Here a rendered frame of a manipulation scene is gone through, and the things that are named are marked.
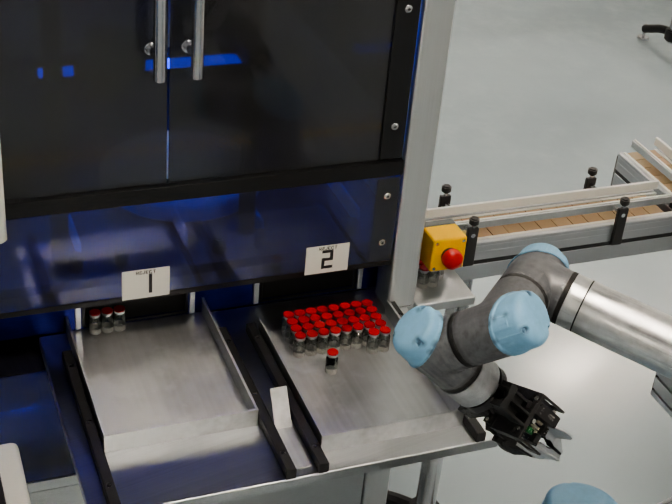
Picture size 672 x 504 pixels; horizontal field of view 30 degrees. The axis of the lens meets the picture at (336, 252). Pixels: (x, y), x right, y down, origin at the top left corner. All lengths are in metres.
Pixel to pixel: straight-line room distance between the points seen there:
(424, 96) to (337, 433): 0.61
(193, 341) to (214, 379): 0.12
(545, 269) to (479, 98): 3.81
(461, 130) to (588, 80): 0.86
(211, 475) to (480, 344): 0.63
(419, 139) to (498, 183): 2.55
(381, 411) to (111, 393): 0.47
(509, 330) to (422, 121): 0.77
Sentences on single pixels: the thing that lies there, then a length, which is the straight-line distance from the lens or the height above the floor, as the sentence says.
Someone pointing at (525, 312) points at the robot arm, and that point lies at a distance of 1.56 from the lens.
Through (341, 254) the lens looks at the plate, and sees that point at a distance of 2.32.
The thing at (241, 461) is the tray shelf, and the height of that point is 0.88.
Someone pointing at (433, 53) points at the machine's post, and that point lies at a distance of 2.19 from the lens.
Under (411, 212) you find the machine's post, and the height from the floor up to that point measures 1.10.
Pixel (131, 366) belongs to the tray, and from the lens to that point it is 2.26.
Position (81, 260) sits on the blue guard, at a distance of 2.17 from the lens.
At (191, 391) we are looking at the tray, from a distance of 2.20.
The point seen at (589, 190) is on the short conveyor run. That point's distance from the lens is 2.79.
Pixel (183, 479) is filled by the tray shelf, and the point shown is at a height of 0.88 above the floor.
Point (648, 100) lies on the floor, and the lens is 5.71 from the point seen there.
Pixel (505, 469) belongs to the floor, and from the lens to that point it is 3.47.
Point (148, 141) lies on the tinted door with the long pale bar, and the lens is 2.10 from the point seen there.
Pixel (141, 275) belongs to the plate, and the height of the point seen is 1.04.
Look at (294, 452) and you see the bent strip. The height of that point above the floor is 0.88.
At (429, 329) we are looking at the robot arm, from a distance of 1.60.
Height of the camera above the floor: 2.27
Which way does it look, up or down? 32 degrees down
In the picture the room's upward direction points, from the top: 5 degrees clockwise
